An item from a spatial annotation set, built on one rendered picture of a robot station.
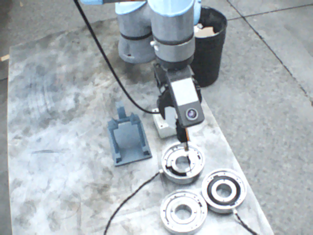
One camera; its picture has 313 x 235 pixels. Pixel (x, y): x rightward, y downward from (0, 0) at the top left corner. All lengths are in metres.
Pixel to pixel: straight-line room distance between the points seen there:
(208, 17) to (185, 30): 1.55
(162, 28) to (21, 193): 0.58
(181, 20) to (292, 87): 1.75
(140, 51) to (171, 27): 0.55
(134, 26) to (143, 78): 0.17
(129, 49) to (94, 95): 0.20
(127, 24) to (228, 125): 1.09
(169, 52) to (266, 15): 2.32
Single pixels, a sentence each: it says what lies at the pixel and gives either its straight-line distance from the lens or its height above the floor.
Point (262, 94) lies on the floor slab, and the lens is 2.16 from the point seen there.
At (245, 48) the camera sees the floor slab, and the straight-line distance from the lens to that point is 2.47.
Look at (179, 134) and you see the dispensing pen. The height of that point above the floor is 0.93.
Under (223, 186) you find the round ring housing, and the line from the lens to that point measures 0.82.
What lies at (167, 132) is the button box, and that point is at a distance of 0.90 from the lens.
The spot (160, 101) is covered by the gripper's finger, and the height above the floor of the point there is 1.03.
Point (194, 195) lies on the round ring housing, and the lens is 0.79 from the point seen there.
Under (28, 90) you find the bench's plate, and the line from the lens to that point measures 1.16.
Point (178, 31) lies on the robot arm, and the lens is 0.56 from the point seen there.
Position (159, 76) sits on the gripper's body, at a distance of 0.68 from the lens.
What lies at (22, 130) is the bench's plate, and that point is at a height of 0.80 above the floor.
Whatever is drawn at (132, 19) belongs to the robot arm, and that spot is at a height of 0.97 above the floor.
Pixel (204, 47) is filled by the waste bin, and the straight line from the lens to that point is 1.89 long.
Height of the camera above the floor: 1.54
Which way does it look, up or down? 50 degrees down
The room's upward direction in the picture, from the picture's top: 7 degrees counter-clockwise
